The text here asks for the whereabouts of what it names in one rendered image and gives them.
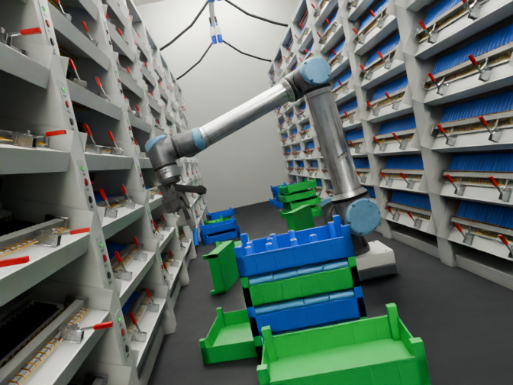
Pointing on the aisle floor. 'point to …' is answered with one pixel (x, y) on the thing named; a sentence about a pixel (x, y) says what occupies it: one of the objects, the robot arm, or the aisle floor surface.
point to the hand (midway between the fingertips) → (194, 228)
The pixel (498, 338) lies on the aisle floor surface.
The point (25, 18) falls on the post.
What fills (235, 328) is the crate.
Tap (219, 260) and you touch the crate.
